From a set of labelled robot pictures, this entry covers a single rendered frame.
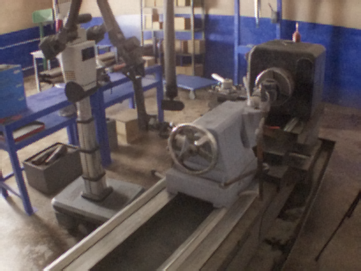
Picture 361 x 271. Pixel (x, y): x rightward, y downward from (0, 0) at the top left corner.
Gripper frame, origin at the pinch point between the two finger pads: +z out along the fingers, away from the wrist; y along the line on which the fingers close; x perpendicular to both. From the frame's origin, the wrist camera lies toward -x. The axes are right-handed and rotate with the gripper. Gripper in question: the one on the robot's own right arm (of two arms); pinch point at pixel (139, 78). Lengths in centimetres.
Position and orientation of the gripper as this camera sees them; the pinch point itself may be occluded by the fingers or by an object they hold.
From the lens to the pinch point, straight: 179.6
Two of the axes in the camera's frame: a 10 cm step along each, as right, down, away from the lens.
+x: -7.9, 3.3, 5.1
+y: 3.7, -4.0, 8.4
